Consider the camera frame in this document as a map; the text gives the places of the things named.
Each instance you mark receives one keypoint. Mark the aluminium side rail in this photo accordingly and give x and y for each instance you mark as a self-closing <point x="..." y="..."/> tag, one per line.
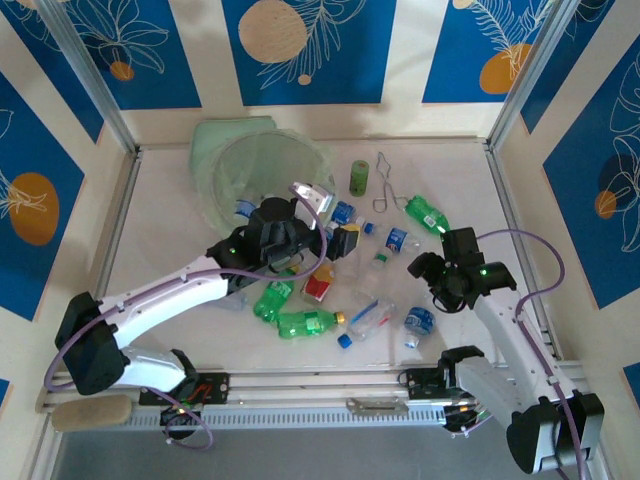
<point x="507" y="200"/>
<point x="122" y="200"/>

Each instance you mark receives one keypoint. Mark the blue-label bottle white cap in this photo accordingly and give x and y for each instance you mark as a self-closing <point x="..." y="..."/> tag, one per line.
<point x="419" y="320"/>

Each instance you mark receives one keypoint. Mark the aluminium frame post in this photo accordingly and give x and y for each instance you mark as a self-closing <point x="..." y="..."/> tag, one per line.
<point x="526" y="75"/>
<point x="96" y="85"/>

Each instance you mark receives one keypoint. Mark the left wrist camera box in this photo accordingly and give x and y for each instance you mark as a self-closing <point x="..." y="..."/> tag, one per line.
<point x="315" y="197"/>

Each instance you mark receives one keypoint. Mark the red-label orange drink bottle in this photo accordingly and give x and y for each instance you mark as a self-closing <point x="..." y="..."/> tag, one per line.
<point x="317" y="285"/>

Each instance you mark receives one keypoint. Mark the aluminium table rail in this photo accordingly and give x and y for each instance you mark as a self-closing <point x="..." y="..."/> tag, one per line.
<point x="310" y="382"/>

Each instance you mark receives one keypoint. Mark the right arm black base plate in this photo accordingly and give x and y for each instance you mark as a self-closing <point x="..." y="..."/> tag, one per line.
<point x="420" y="382"/>

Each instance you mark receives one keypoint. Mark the small green can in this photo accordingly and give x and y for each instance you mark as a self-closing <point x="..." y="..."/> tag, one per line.
<point x="359" y="180"/>

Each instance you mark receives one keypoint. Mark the green plastic bottle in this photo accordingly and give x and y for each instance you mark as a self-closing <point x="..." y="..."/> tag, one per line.
<point x="425" y="214"/>

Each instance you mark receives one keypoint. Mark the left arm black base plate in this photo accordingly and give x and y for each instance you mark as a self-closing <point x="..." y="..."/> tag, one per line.
<point x="220" y="387"/>

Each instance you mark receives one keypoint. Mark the Pepsi label clear bottle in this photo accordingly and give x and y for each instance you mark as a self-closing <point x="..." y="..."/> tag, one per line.
<point x="397" y="240"/>

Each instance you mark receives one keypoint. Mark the green bottle yellow cap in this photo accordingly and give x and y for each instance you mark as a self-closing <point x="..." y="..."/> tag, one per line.
<point x="305" y="324"/>

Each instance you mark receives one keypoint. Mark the green plastic bin liner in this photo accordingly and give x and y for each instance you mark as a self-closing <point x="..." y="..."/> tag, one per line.
<point x="225" y="127"/>

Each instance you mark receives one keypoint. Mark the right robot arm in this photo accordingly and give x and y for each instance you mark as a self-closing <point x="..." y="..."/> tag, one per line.
<point x="505" y="330"/>

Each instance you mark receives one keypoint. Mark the crushed clear bottle blue cap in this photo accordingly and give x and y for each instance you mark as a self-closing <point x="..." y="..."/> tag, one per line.
<point x="370" y="317"/>

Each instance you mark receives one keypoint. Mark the beige foam block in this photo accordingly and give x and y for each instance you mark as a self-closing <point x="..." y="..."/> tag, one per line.
<point x="90" y="412"/>

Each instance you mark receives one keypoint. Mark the arm base controller board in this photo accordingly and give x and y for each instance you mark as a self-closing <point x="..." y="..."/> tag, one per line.
<point x="180" y="417"/>
<point x="462" y="422"/>

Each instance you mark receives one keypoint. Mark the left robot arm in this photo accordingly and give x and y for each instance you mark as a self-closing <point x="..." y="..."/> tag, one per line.
<point x="165" y="295"/>

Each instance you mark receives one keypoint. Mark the clear plastic bottle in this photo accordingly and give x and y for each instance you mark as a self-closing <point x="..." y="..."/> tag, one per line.
<point x="235" y="301"/>

